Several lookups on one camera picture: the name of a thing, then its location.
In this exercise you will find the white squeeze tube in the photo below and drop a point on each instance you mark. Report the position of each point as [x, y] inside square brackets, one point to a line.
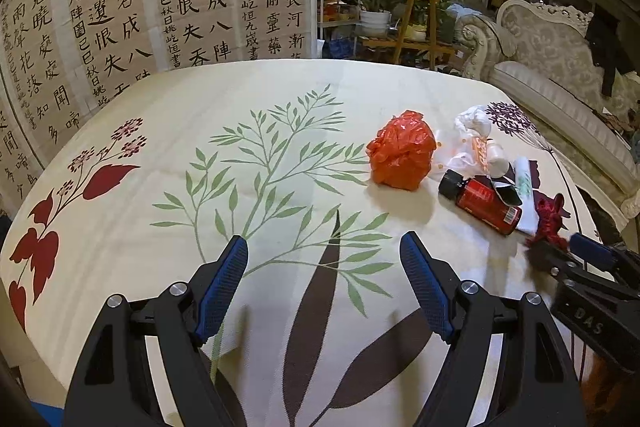
[525, 187]

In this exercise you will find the cream floral tablecloth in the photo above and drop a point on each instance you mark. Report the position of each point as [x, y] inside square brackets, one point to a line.
[125, 267]

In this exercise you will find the wooden plant stand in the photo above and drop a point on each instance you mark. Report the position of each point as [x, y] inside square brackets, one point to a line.
[407, 32]

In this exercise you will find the teal grey wrapper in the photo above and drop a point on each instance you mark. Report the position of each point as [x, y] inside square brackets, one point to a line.
[509, 194]

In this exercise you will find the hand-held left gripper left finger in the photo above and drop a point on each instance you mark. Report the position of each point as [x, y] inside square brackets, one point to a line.
[220, 292]

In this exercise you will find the small white plastic bottle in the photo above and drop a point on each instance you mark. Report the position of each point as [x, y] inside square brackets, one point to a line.
[497, 162]

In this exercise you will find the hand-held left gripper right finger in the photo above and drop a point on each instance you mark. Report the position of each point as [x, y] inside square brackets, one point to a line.
[427, 292]

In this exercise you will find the clear packet orange print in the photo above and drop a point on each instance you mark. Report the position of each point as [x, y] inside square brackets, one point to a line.
[477, 149]

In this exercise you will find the orange-red plastic bag ball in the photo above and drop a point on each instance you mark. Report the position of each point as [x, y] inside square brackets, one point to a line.
[400, 152]

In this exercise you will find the white tissue wad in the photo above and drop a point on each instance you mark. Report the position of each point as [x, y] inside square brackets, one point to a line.
[472, 119]

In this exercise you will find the black jacket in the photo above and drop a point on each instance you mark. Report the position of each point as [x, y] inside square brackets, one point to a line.
[605, 42]

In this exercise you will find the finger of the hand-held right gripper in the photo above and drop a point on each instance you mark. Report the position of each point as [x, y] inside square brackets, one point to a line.
[592, 252]
[550, 262]

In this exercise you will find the dark red cloth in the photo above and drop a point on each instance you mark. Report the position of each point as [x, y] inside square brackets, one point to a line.
[547, 214]

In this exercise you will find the cream ornate sofa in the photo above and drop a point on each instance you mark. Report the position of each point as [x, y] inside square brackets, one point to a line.
[540, 37]

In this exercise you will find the yellow ceramic pot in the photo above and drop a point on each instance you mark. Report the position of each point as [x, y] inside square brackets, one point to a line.
[415, 33]

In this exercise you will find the red bottle black cap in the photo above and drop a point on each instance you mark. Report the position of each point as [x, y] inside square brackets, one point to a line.
[482, 202]

